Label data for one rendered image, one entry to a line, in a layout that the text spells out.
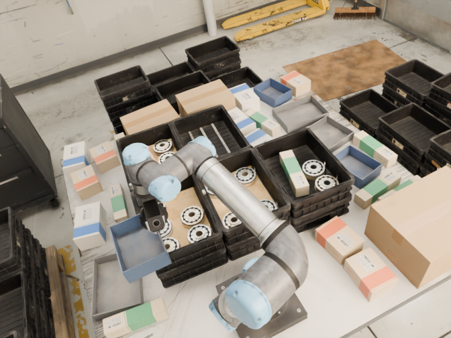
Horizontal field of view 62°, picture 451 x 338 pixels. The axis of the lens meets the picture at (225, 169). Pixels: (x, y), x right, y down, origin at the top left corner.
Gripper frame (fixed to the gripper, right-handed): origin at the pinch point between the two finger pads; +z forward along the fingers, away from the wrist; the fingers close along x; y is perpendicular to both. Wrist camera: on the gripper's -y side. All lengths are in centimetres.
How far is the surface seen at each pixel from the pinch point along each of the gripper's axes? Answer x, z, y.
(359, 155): -108, 28, 26
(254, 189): -48, 25, 25
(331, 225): -70, 28, -5
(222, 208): -31.0, 26.2, 21.4
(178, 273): -3.8, 34.6, 4.0
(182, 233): -10.6, 28.0, 17.8
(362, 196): -92, 28, 2
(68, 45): 18, 79, 354
